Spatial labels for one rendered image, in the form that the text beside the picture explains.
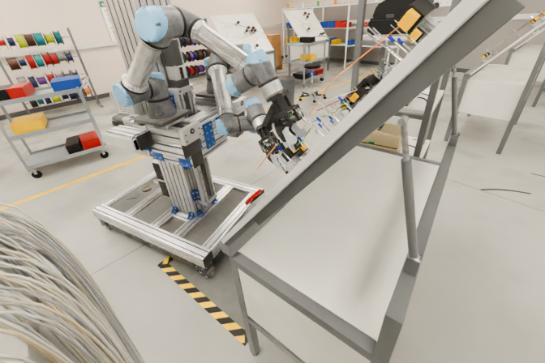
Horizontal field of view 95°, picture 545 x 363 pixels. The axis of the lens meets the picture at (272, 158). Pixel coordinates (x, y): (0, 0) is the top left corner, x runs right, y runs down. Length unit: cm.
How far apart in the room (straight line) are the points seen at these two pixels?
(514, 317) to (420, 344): 61
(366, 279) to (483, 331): 115
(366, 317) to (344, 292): 9
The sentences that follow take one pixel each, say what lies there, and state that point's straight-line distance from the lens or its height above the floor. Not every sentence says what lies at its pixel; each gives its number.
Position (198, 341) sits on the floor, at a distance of 185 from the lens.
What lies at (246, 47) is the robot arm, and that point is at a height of 147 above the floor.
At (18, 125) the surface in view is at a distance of 417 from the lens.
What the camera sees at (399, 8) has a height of 159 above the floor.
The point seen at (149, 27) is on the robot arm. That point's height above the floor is 160.
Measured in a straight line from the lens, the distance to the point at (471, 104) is 390.
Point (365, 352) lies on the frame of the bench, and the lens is 91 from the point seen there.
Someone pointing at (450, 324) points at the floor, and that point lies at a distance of 201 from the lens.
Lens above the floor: 161
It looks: 30 degrees down
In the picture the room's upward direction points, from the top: 4 degrees counter-clockwise
